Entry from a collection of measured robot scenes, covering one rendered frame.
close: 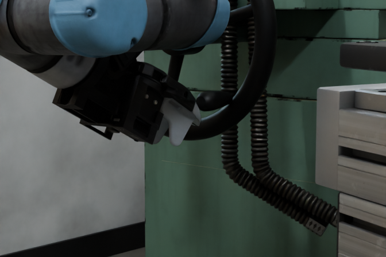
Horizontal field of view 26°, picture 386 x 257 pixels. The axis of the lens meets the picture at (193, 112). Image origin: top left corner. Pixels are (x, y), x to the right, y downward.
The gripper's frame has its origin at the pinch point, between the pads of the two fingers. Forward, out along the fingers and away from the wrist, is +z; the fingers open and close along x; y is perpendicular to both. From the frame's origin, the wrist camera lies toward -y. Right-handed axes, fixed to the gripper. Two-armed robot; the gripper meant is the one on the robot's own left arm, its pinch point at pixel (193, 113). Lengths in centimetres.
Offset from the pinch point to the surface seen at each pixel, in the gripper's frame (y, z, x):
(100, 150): -25, 109, -135
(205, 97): -1.8, -1.2, 2.3
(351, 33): -19.8, 16.9, 8.1
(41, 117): -26, 83, -137
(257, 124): -3.2, 11.1, 1.4
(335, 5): -22.5, 13.9, 6.4
